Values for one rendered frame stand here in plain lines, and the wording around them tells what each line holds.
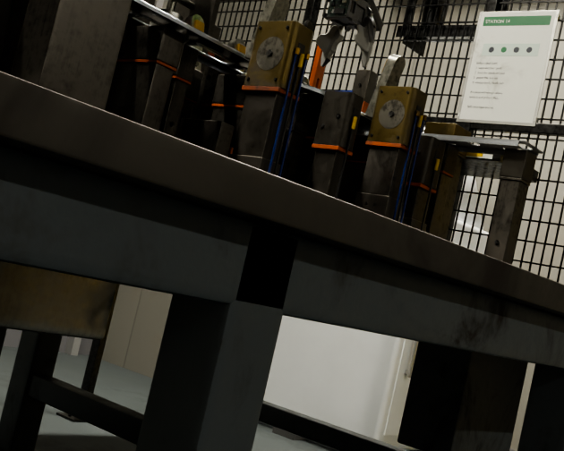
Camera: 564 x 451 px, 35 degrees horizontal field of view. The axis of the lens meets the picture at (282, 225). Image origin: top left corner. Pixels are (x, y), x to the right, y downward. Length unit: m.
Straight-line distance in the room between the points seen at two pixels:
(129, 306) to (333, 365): 1.53
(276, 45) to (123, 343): 3.50
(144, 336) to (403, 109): 3.18
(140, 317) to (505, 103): 2.87
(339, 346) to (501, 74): 1.65
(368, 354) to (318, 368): 0.25
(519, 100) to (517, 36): 0.18
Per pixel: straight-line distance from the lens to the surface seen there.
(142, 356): 4.75
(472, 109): 2.44
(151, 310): 4.74
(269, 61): 1.53
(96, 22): 1.25
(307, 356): 3.81
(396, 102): 1.78
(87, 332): 1.04
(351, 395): 3.66
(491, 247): 1.85
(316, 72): 2.16
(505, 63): 2.44
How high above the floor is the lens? 0.61
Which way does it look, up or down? 4 degrees up
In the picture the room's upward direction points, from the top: 13 degrees clockwise
